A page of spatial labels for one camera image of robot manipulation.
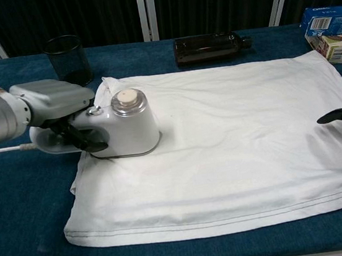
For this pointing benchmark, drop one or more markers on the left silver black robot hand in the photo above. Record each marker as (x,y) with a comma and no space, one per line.
(54,95)

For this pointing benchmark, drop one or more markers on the white handheld steam iron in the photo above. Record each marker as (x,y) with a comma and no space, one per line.
(130,129)

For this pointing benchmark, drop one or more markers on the white cloth garment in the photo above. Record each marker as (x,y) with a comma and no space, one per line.
(224,159)

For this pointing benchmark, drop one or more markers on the black mesh pen cup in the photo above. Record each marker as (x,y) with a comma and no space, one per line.
(69,62)

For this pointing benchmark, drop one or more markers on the blue Oreo cookie box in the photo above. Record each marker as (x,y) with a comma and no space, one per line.
(335,18)

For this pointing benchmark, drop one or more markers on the blue felt table cover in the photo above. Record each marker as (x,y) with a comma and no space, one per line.
(26,198)

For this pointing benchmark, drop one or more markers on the dark brown glass bottle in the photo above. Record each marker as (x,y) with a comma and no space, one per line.
(208,48)

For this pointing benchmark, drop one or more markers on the black pleated curtain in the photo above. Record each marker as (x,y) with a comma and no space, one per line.
(211,1)

